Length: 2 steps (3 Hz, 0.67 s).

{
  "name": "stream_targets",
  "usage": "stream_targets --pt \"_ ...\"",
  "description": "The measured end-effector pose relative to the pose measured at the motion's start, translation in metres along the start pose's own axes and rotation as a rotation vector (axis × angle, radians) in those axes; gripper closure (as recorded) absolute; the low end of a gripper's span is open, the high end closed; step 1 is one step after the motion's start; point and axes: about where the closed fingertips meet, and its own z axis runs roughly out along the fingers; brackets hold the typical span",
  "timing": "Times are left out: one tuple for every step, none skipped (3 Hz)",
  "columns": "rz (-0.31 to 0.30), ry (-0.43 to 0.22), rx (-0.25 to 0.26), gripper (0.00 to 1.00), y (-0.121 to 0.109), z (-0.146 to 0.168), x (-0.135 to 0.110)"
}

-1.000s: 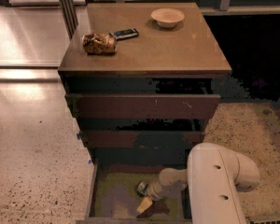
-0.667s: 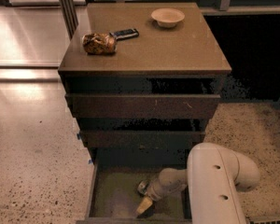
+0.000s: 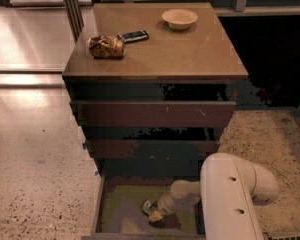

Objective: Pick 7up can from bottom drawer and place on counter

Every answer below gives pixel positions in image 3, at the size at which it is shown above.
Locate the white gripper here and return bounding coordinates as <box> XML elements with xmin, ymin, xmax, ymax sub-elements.
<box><xmin>148</xmin><ymin>193</ymin><xmax>175</xmax><ymax>223</ymax></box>

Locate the open bottom drawer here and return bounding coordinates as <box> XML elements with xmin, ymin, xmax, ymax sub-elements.
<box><xmin>81</xmin><ymin>175</ymin><xmax>207</xmax><ymax>240</ymax></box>

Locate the brown drawer cabinet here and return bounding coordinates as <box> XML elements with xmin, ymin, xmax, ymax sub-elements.
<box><xmin>61</xmin><ymin>2</ymin><xmax>249</xmax><ymax>240</ymax></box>

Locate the top cabinet drawer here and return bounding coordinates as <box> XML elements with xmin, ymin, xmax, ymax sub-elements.
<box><xmin>70</xmin><ymin>101</ymin><xmax>236</xmax><ymax>128</ymax></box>

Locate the green 7up can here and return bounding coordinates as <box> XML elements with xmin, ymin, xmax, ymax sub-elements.
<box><xmin>142</xmin><ymin>199</ymin><xmax>158</xmax><ymax>217</ymax></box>

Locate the cabinet drawer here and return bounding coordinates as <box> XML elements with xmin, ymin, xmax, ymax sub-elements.
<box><xmin>85</xmin><ymin>139</ymin><xmax>220</xmax><ymax>160</ymax></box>
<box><xmin>70</xmin><ymin>101</ymin><xmax>236</xmax><ymax>128</ymax></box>

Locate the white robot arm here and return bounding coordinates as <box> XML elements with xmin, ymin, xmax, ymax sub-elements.
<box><xmin>142</xmin><ymin>153</ymin><xmax>279</xmax><ymax>240</ymax></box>

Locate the middle cabinet drawer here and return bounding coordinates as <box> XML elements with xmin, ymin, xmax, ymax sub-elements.
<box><xmin>85</xmin><ymin>139</ymin><xmax>220</xmax><ymax>160</ymax></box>

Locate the white bowl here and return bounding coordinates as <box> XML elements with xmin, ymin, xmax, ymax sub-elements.
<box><xmin>162</xmin><ymin>9</ymin><xmax>198</xmax><ymax>30</ymax></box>

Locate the brown snack bag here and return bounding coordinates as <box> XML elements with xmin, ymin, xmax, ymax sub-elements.
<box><xmin>88</xmin><ymin>36</ymin><xmax>125</xmax><ymax>59</ymax></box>

